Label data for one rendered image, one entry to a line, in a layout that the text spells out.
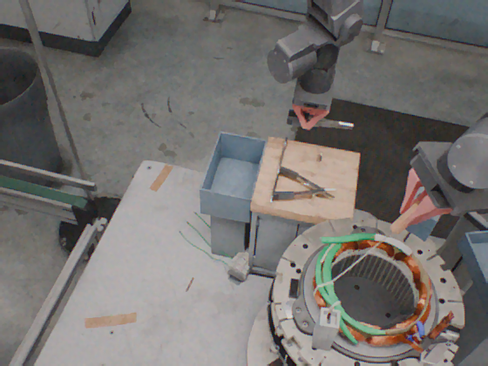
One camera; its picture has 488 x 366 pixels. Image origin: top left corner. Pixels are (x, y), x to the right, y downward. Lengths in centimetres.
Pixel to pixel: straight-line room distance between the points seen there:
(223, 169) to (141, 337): 42
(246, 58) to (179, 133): 69
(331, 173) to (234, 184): 22
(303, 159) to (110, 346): 58
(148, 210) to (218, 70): 172
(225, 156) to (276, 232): 22
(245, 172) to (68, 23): 207
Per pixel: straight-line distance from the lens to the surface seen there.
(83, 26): 304
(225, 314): 121
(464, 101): 310
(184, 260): 128
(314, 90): 93
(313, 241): 95
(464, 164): 56
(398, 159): 263
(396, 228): 74
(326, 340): 82
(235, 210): 107
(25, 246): 237
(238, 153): 118
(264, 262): 122
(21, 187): 153
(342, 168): 110
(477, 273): 106
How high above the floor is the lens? 189
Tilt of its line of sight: 52 degrees down
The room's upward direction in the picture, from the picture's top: 2 degrees clockwise
